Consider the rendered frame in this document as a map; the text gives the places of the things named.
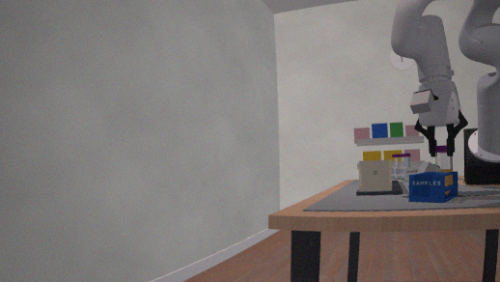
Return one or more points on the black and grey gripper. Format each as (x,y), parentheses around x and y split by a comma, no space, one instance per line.
(444,113)

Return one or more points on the blue tube rack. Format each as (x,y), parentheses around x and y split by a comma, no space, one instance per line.
(431,188)

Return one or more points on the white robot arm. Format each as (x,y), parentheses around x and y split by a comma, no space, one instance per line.
(422,38)

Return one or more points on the white tube rack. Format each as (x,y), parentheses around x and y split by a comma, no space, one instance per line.
(407,171)

